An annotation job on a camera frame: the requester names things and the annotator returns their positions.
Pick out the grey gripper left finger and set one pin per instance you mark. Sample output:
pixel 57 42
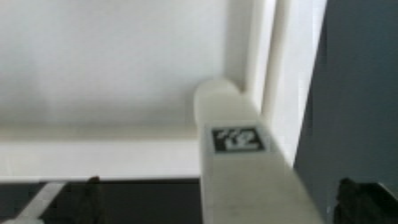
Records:
pixel 66 204

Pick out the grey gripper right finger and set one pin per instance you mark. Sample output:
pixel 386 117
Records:
pixel 367 204

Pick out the white desk top panel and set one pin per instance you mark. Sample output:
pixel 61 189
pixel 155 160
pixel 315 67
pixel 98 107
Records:
pixel 104 62

